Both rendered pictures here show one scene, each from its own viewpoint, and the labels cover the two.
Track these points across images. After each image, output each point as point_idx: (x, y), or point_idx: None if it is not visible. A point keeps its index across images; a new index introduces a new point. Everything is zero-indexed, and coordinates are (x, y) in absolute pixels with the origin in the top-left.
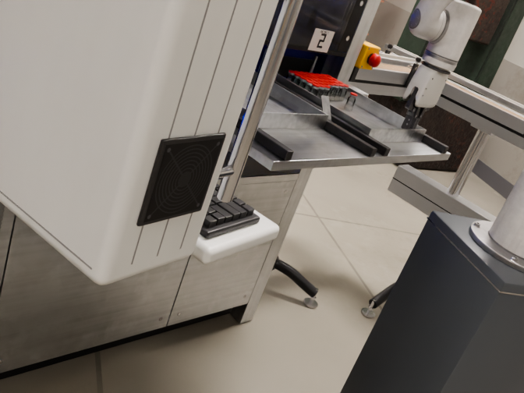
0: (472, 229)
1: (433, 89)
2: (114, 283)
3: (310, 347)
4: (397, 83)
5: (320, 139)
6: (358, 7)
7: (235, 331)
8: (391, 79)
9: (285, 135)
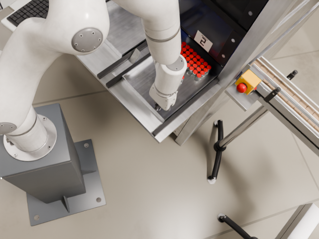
0: (38, 114)
1: (155, 95)
2: None
3: (173, 176)
4: (317, 145)
5: (100, 54)
6: (230, 41)
7: (168, 138)
8: (310, 137)
9: None
